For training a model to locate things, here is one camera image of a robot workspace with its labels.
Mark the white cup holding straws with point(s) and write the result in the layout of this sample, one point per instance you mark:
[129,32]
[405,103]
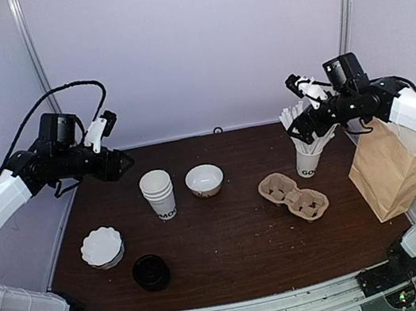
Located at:
[306,164]

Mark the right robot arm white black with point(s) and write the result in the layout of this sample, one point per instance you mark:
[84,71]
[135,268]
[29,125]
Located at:
[350,94]

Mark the black wall grommet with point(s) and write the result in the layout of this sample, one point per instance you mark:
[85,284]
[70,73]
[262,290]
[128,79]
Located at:
[218,130]

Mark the stack of black lids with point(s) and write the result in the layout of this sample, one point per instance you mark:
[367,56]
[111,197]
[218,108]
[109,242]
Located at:
[151,273]

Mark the white round ceramic bowl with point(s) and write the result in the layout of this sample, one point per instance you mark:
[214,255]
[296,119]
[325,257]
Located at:
[204,181]

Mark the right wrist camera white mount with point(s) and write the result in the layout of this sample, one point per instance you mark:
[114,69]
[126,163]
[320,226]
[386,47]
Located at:
[308,88]

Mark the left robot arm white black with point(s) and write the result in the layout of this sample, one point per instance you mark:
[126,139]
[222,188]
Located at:
[54,156]

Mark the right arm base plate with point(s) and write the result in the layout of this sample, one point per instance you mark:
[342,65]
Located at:
[396,271]

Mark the stack of white paper cups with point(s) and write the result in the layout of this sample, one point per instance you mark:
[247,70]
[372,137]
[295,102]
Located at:
[157,188]

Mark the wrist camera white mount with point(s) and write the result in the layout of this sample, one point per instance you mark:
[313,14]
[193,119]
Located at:
[308,88]
[101,127]

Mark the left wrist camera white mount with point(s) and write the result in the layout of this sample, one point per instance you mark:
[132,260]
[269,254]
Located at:
[101,127]

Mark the bundle of white wrapped straws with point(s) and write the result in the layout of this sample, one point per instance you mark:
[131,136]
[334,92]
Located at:
[289,118]

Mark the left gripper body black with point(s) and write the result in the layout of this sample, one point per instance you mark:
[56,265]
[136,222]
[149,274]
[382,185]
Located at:
[107,171]

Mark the brown pulp cup carrier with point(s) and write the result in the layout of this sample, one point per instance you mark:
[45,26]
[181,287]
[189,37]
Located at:
[307,204]

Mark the white scalloped ceramic dish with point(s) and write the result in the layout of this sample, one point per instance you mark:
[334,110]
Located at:
[103,248]

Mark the left aluminium corner post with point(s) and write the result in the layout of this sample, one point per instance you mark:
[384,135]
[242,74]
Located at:
[25,34]

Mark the brown paper bag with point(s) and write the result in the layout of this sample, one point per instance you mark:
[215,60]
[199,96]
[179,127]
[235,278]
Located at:
[384,169]

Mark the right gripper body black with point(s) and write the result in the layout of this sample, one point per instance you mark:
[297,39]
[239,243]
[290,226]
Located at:
[309,117]

